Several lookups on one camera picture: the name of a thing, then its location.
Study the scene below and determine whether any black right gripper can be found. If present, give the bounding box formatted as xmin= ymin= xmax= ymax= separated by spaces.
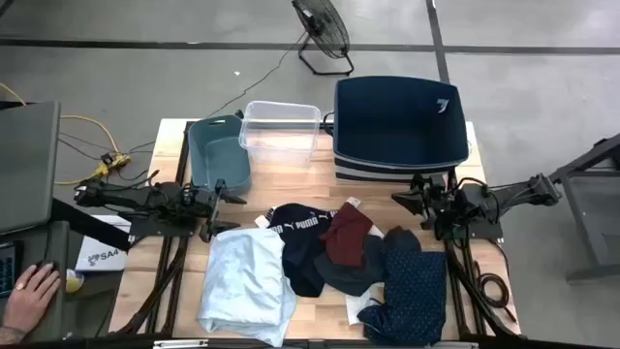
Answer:
xmin=390 ymin=174 xmax=467 ymax=241

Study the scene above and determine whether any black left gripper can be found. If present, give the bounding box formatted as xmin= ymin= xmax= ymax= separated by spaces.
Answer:
xmin=193 ymin=178 xmax=249 ymax=243

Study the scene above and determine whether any light blue patterned cloth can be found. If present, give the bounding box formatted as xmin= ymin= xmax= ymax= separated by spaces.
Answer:
xmin=196 ymin=227 xmax=298 ymax=348

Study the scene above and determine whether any navy Puma garment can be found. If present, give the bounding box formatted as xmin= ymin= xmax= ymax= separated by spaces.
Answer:
xmin=266 ymin=203 xmax=339 ymax=299

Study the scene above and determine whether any dark grey cloth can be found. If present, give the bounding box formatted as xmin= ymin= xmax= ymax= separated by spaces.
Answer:
xmin=313 ymin=234 xmax=389 ymax=298

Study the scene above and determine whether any teal plastic bin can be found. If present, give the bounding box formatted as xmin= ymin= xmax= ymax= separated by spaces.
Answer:
xmin=187 ymin=114 xmax=253 ymax=196

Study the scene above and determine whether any maroon cloth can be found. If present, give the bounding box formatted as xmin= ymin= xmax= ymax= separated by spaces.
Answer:
xmin=319 ymin=201 xmax=375 ymax=270

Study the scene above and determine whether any navy dotted cloth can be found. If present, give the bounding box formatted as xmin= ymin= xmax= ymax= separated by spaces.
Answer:
xmin=356 ymin=226 xmax=449 ymax=347

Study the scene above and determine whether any navy white striped fabric basket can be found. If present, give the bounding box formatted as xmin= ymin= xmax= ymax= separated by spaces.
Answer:
xmin=322 ymin=75 xmax=471 ymax=185

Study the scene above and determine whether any clear plastic bin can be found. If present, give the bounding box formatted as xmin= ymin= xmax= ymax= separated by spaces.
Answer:
xmin=237 ymin=100 xmax=323 ymax=169

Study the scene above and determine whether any white cloth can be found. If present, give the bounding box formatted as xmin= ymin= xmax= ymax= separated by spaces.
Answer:
xmin=344 ymin=284 xmax=385 ymax=327

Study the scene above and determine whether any white paper sheet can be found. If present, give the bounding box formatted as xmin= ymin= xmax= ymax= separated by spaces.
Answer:
xmin=74 ymin=214 xmax=133 ymax=273

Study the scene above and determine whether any grey metal stand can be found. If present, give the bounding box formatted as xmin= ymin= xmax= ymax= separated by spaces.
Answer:
xmin=548 ymin=132 xmax=620 ymax=284

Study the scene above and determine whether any yellow cup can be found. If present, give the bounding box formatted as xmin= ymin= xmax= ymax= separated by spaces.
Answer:
xmin=64 ymin=268 xmax=85 ymax=295

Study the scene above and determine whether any grey computer monitor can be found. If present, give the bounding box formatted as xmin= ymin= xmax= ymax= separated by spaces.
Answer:
xmin=0 ymin=100 xmax=63 ymax=237

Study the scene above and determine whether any black floor fan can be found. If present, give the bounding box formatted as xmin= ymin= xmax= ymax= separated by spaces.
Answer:
xmin=291 ymin=0 xmax=356 ymax=78

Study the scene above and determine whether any person's hand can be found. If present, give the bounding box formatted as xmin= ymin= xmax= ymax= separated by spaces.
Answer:
xmin=0 ymin=263 xmax=63 ymax=345

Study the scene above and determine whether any black keyboard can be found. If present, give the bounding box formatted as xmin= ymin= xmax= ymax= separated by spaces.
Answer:
xmin=0 ymin=240 xmax=19 ymax=298

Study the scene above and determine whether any coiled black cable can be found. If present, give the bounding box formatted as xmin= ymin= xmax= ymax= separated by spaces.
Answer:
xmin=472 ymin=237 xmax=518 ymax=325

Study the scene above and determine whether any yellow cable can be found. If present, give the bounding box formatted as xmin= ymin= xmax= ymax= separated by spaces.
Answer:
xmin=0 ymin=80 xmax=133 ymax=187

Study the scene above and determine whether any black fan cable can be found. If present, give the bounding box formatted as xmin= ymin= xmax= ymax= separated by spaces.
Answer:
xmin=206 ymin=29 xmax=310 ymax=120

